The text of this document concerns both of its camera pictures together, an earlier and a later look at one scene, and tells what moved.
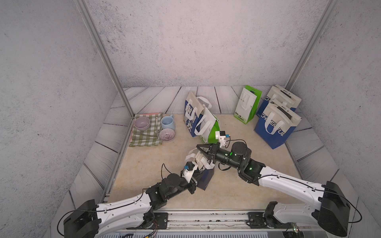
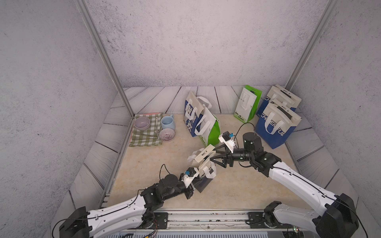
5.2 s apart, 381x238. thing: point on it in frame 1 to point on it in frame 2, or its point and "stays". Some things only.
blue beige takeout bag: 279,95 stays
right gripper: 213,152 to 228,154
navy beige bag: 204,176 stays
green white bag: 248,104 stays
